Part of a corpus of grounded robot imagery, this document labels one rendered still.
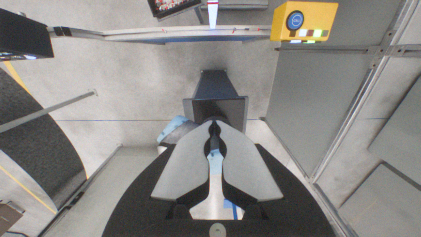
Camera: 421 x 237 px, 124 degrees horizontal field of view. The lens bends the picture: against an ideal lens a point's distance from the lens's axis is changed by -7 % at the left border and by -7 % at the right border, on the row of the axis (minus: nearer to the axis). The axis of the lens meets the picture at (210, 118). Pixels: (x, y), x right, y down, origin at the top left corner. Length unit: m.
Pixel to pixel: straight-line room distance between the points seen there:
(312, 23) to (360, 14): 0.48
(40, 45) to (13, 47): 0.07
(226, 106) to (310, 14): 0.40
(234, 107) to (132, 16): 1.47
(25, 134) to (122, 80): 0.95
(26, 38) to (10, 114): 1.19
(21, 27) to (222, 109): 0.70
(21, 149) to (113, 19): 1.41
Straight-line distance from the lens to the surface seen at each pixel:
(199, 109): 0.58
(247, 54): 1.59
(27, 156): 1.83
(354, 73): 0.95
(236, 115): 0.59
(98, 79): 2.12
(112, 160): 2.34
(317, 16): 0.57
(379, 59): 0.89
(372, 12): 0.99
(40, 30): 0.74
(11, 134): 1.80
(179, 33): 0.70
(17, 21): 0.71
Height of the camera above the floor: 1.54
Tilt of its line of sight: 61 degrees down
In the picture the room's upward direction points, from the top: 178 degrees counter-clockwise
